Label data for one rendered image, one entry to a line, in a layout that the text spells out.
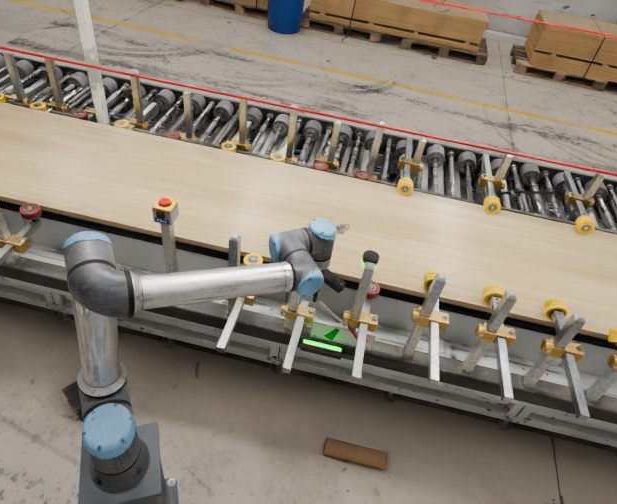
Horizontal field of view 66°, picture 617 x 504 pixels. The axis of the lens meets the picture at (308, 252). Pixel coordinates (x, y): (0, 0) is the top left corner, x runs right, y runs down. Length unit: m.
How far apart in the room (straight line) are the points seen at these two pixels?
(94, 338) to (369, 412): 1.63
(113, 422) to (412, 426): 1.61
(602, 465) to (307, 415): 1.56
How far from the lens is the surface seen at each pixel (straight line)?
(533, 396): 2.22
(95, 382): 1.68
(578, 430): 2.93
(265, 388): 2.68
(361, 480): 2.54
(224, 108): 3.23
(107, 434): 1.64
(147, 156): 2.64
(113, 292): 1.20
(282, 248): 1.45
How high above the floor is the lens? 2.30
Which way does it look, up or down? 43 degrees down
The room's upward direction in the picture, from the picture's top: 9 degrees clockwise
